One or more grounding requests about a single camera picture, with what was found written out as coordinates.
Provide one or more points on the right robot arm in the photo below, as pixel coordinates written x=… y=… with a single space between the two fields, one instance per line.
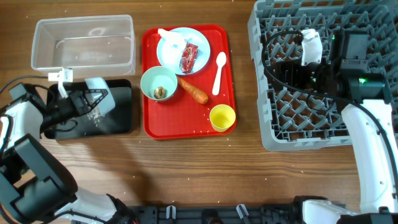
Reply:
x=364 y=100

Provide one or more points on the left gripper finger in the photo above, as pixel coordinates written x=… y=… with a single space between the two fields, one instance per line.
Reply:
x=92 y=97
x=65 y=75

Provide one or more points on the light blue bowl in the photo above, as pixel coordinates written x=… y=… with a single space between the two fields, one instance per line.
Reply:
x=108 y=103

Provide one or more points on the white plastic spoon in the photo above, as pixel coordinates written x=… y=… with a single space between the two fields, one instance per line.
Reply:
x=220 y=61

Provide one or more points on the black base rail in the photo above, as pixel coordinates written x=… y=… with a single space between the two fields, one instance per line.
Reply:
x=265 y=214

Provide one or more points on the red snack wrapper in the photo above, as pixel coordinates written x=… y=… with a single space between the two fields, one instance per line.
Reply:
x=188 y=58

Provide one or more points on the orange carrot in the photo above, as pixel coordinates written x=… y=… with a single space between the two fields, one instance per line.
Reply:
x=198 y=95

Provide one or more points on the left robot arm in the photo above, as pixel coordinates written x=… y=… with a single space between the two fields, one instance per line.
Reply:
x=35 y=186

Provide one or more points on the yellow cup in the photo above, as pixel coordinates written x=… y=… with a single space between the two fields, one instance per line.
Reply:
x=222 y=117

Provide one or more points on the green bowl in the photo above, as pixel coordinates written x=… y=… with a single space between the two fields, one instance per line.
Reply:
x=158 y=76

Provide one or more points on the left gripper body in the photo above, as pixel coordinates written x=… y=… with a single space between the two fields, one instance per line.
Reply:
x=63 y=111

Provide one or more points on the white tissue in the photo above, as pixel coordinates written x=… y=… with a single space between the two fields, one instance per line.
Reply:
x=171 y=45

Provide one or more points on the black waste tray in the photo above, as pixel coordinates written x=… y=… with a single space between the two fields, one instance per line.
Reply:
x=117 y=121

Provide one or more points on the brown food scrap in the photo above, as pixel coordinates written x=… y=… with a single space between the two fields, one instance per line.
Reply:
x=160 y=93

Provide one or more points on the clear plastic bin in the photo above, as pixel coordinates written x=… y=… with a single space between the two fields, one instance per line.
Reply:
x=90 y=46

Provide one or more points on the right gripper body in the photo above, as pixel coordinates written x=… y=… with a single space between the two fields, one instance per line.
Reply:
x=313 y=76

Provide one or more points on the red serving tray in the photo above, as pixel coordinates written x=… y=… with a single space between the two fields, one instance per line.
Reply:
x=181 y=116

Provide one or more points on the white rice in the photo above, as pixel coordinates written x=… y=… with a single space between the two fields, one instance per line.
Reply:
x=94 y=115

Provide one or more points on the grey dishwasher rack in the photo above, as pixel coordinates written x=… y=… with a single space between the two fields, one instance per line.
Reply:
x=290 y=120

